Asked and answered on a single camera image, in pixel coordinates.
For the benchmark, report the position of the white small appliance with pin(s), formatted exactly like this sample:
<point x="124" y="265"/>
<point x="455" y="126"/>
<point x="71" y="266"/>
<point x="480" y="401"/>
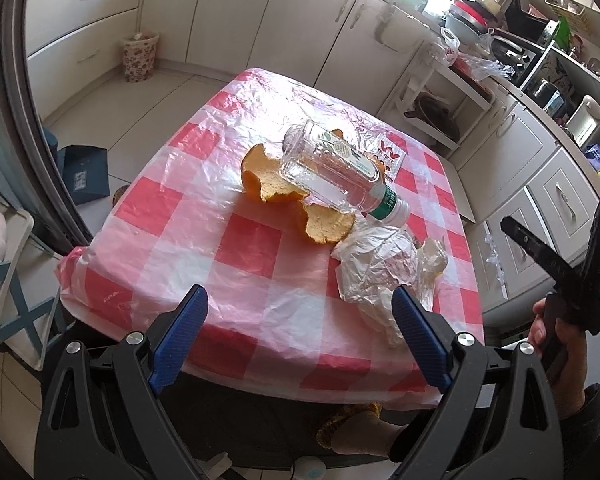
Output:
<point x="587" y="117"/>

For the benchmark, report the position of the white blue folding chair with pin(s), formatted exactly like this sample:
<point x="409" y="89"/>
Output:
<point x="10" y="305"/>

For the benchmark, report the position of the yellow patterned slipper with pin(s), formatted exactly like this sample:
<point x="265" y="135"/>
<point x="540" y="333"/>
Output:
<point x="330" y="425"/>

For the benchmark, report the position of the white round device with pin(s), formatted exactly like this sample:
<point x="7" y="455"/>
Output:
<point x="307" y="469"/>

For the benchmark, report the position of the person's right forearm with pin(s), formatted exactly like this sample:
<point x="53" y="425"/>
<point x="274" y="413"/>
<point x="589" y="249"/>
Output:
<point x="587" y="420"/>

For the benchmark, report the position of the white wooden block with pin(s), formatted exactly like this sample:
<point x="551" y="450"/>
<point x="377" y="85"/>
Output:
<point x="217" y="465"/>

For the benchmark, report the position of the clear plastic bag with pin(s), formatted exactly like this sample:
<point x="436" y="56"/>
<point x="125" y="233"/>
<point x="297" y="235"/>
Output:
<point x="375" y="265"/>
<point x="480" y="62"/>

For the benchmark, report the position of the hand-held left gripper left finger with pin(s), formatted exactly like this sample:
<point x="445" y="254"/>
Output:
<point x="180" y="335"/>

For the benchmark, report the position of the white open shelf unit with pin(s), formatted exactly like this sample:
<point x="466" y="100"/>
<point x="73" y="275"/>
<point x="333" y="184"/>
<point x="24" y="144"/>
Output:
<point x="460" y="85"/>

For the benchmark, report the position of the small black appliance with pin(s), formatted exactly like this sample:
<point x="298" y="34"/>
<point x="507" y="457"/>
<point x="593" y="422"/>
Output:
<point x="545" y="92"/>

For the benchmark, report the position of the large orange peel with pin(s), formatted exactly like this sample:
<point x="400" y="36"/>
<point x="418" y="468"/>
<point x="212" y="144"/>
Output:
<point x="260" y="175"/>

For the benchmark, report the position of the grey metal door edge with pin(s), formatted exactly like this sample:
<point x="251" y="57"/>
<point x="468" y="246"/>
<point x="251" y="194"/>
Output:
<point x="35" y="135"/>

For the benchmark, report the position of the red white packet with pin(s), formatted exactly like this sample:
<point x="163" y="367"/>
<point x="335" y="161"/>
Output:
<point x="391" y="152"/>

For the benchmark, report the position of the red white checkered plastic tablecloth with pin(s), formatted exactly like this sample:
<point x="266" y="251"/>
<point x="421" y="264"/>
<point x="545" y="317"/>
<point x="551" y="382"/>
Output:
<point x="260" y="260"/>

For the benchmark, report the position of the clear plastic bottle green cap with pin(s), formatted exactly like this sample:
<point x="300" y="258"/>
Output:
<point x="330" y="180"/>

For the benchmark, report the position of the cream kitchen cabinet row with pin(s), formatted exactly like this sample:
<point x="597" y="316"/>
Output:
<point x="260" y="5"/>

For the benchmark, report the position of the small orange peel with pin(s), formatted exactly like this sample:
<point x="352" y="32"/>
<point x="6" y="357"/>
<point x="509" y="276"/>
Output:
<point x="325" y="225"/>

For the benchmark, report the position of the black countertop appliance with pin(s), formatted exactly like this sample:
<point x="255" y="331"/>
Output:
<point x="527" y="17"/>

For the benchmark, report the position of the floral waste bin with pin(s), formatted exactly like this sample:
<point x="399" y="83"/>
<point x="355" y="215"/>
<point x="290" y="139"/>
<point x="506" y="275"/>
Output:
<point x="139" y="60"/>

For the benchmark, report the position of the dark blue box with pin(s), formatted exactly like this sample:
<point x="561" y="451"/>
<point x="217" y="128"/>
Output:
<point x="87" y="175"/>

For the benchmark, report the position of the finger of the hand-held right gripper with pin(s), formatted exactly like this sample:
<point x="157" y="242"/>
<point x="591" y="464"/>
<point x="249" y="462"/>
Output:
<point x="535" y="245"/>

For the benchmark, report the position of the stack of bowls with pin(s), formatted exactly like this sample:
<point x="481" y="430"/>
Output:
<point x="467" y="17"/>

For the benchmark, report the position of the person's foot in beige sock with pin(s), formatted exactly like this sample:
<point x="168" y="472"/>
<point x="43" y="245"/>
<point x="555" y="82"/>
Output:
<point x="365" y="435"/>

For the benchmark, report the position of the cream drawer cabinet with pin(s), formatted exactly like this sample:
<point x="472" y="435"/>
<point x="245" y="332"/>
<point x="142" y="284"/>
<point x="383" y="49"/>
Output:
<point x="80" y="25"/>

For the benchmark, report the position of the open kitchen shelves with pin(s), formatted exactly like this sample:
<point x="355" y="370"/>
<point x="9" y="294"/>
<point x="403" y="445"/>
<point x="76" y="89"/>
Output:
<point x="580" y="75"/>

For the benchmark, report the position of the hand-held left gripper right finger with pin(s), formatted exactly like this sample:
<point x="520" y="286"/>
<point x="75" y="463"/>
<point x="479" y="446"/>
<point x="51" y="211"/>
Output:
<point x="420" y="335"/>

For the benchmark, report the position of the person's right hand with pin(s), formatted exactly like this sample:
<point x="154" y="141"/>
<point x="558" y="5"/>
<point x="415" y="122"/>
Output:
<point x="547" y="327"/>

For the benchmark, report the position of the dark cooking pot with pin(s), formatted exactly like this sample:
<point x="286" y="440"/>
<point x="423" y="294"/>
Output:
<point x="437" y="117"/>

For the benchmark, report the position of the green packet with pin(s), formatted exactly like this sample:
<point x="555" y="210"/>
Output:
<point x="562" y="35"/>

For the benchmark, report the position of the black stove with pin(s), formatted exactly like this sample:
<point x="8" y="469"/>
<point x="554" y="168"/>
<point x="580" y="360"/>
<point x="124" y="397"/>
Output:
<point x="517" y="55"/>

